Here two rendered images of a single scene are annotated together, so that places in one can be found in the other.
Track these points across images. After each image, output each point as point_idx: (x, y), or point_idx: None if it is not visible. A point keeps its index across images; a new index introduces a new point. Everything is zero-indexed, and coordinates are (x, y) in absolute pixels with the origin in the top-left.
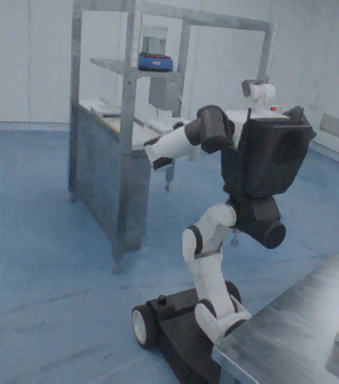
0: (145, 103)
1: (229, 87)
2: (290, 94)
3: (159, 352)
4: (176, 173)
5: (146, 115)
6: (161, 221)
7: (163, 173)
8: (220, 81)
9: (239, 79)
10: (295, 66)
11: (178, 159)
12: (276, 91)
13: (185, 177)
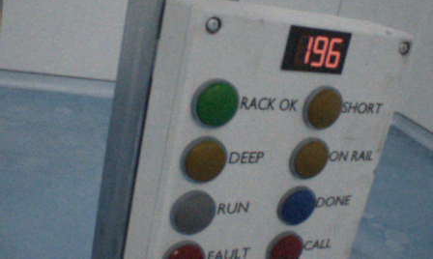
0: (60, 22)
1: (271, 3)
2: (412, 34)
3: None
4: (47, 233)
5: (62, 51)
6: None
7: (6, 230)
8: None
9: None
10: None
11: (88, 179)
12: (381, 24)
13: (67, 251)
